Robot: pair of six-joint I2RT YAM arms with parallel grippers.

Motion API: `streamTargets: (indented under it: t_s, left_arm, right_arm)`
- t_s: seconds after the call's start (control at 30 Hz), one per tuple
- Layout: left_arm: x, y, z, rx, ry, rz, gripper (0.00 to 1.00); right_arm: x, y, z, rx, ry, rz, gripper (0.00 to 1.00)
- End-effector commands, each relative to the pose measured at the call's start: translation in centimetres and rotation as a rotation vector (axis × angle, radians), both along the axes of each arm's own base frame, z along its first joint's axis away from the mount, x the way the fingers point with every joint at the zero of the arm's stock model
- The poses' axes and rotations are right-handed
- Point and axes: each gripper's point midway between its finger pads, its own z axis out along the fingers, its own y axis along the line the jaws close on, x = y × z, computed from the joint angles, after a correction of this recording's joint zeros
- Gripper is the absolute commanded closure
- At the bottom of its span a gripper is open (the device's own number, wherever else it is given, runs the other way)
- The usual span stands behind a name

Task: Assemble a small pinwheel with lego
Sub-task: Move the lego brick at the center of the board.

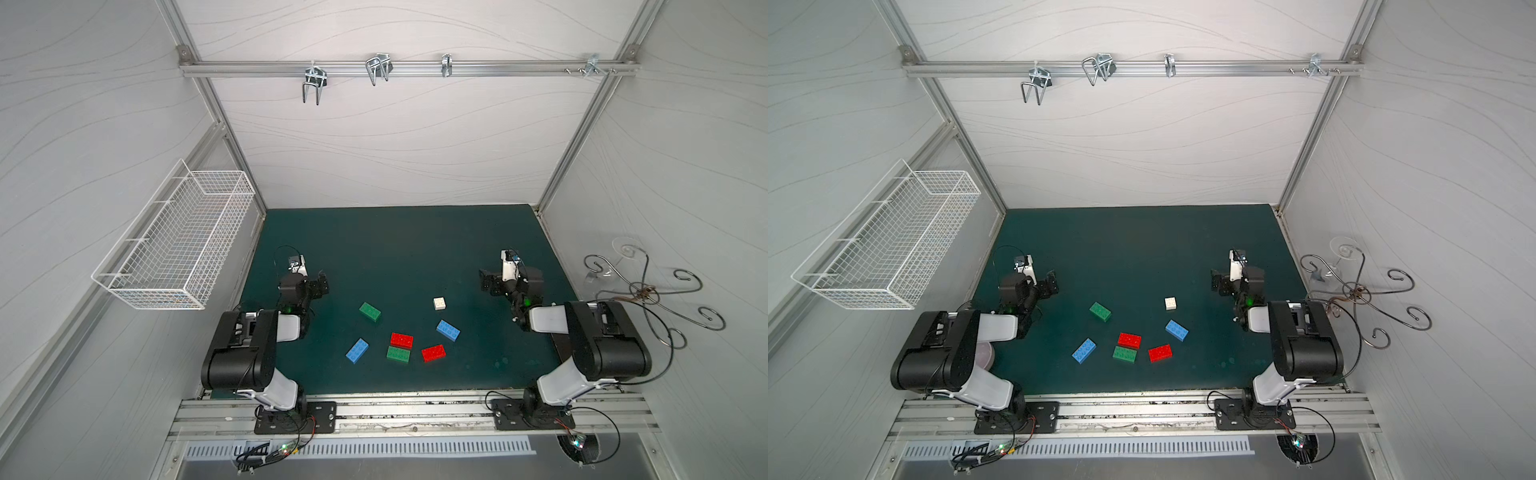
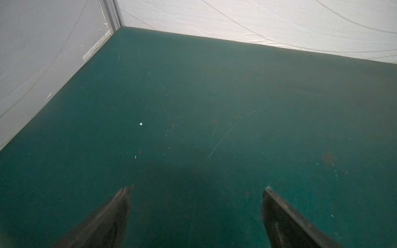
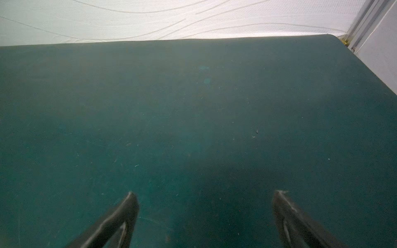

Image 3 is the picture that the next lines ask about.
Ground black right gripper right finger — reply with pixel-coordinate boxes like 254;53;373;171
272;190;348;248

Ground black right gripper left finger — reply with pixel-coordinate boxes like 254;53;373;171
66;192;139;248

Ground green table mat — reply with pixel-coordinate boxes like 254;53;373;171
1;35;397;248

